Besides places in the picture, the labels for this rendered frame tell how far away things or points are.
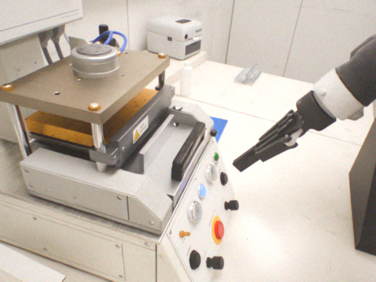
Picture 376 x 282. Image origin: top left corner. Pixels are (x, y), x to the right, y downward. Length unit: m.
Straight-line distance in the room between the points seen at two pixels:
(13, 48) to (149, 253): 0.44
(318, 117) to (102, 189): 0.39
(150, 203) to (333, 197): 0.60
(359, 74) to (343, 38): 2.41
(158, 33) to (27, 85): 1.16
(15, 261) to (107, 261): 0.15
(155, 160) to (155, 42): 1.15
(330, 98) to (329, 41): 2.42
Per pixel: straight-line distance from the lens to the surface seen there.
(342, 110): 0.59
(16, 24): 0.62
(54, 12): 0.69
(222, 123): 1.14
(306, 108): 0.60
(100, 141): 0.47
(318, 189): 0.94
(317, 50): 3.01
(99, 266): 0.63
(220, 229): 0.69
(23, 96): 0.51
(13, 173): 0.66
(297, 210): 0.85
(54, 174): 0.52
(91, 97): 0.48
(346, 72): 0.58
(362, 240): 0.81
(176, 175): 0.52
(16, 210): 0.65
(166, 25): 1.60
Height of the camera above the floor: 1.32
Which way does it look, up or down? 34 degrees down
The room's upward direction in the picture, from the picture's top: 4 degrees clockwise
